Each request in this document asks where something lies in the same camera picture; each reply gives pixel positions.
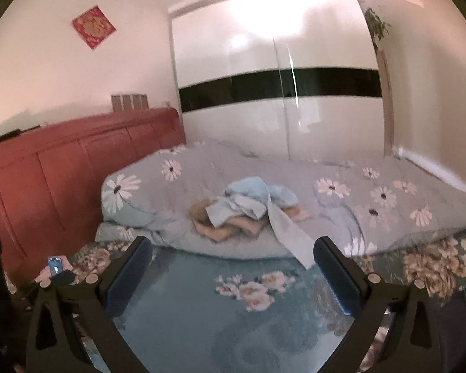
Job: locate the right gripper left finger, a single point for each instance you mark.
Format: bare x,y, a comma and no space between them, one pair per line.
121,278

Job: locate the red leather headboard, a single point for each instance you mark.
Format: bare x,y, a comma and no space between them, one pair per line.
51,180

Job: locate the tan beige garment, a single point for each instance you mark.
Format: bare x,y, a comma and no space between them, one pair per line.
222,218

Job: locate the grey wall switch panel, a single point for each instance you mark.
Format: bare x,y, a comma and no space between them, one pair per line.
122,102

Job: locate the light blue garment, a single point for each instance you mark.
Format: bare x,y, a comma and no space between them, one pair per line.
253,198

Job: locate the white wardrobe black stripe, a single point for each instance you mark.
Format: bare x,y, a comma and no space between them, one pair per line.
291,78

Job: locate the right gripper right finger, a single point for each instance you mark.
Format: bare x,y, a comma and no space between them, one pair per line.
344,276

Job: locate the green potted plant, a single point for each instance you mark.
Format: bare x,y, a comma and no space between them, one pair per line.
377,27

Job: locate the grey daisy print quilt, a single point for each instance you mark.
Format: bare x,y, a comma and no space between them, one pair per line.
213,198

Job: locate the red square wall decoration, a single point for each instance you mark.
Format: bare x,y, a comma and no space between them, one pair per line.
93,27

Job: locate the pink knitted cloth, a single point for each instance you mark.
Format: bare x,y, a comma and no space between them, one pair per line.
46,274

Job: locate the smartphone with lit screen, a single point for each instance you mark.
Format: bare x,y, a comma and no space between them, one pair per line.
55,265

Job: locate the teal floral bed sheet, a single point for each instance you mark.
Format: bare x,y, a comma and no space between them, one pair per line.
193,313

